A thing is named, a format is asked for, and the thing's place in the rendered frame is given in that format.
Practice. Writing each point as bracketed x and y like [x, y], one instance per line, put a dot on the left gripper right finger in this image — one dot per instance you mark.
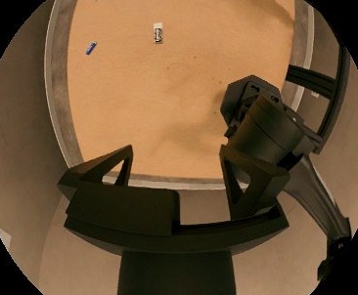
[266, 180]

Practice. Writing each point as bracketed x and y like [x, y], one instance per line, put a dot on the blue aa battery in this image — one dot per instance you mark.
[90, 48]

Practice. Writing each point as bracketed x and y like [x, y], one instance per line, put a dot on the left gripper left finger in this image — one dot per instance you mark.
[95, 169]

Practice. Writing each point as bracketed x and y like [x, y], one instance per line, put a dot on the black and white eraser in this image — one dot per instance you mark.
[158, 32]

